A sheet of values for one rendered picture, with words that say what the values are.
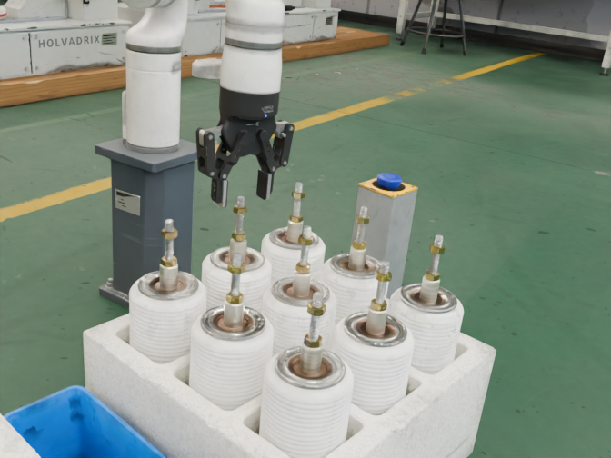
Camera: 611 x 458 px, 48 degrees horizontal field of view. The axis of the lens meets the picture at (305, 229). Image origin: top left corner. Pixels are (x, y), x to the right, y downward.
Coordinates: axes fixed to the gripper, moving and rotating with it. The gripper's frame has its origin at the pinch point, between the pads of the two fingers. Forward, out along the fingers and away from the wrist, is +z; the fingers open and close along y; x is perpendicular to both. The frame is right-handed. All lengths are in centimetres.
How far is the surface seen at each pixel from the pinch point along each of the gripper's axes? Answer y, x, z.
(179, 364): -14.0, -9.2, 17.0
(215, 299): -4.5, -2.0, 14.1
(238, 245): -0.8, -1.1, 7.2
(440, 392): 9.8, -30.2, 16.6
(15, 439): -34.1, -12.2, 17.1
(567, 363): 59, -23, 34
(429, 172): 122, 67, 35
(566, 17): 461, 232, 6
